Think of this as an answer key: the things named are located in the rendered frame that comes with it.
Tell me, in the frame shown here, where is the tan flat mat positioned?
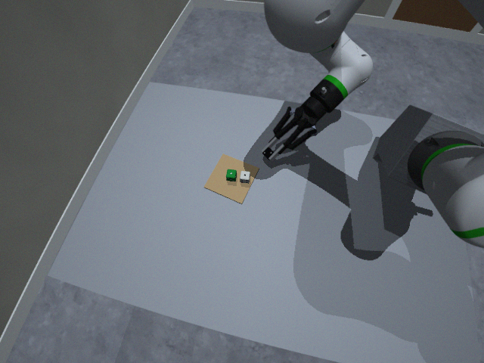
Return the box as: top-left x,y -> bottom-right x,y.
204,154 -> 259,204

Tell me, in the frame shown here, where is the green die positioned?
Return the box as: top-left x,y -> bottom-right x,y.
226,169 -> 237,182

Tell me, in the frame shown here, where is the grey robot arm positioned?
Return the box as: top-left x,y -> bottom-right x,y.
264,0 -> 484,248

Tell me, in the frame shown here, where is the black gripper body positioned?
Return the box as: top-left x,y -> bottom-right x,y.
294,97 -> 326,129

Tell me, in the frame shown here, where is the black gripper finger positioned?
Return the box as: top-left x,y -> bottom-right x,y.
269,117 -> 318,161
262,107 -> 303,152

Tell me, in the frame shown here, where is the black die with white pips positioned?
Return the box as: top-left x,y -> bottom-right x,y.
262,147 -> 274,160

